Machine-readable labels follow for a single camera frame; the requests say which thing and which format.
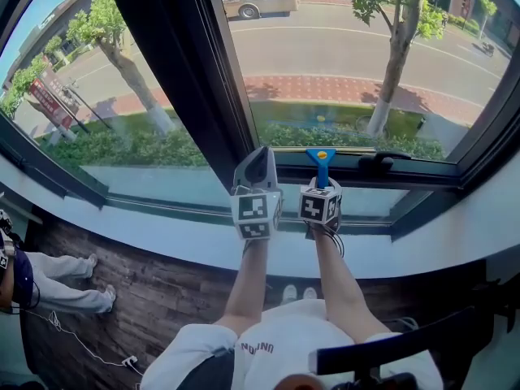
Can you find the red street sign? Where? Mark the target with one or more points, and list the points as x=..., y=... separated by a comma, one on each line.
x=48, y=100

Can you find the large fixed window pane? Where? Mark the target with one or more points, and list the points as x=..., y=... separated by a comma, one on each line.
x=142, y=148

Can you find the casement window glass pane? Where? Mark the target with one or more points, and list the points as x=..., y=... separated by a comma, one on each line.
x=325, y=55

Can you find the black flat bar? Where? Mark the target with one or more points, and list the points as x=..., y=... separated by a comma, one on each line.
x=406, y=343

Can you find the person's right white shoe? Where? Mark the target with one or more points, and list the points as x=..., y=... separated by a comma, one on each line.
x=310, y=293

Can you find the slim street tree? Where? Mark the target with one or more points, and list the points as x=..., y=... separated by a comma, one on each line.
x=396, y=63

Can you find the person's white shoe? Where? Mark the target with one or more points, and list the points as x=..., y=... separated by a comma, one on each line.
x=310, y=293
x=289, y=293

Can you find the blue squeegee with yellow button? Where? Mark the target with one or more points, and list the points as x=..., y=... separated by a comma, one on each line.
x=323, y=173

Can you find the white power strip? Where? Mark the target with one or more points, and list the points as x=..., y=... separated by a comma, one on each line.
x=130, y=360

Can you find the person's right forearm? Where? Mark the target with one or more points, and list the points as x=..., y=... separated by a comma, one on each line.
x=341, y=282

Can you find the low fixed window pane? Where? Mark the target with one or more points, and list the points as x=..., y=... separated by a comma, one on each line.
x=373, y=205

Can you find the black window frame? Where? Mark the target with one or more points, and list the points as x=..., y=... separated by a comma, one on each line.
x=174, y=75

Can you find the person's left forearm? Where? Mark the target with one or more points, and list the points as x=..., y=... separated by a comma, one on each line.
x=248, y=282

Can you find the thick forked street tree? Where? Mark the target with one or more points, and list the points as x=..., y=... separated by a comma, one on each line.
x=130, y=75

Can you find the person's left white shoe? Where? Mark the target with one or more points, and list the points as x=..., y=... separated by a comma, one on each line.
x=289, y=293

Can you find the person's white t-shirt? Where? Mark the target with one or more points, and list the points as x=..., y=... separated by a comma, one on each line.
x=284, y=339

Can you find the thin dark street pole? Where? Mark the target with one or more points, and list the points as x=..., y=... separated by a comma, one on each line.
x=87, y=108

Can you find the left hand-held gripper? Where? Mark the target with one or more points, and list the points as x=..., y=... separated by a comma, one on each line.
x=256, y=213

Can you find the white window sill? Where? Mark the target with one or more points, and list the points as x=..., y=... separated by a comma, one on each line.
x=162, y=234

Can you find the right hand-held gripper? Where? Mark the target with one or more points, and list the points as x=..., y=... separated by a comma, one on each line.
x=319, y=205

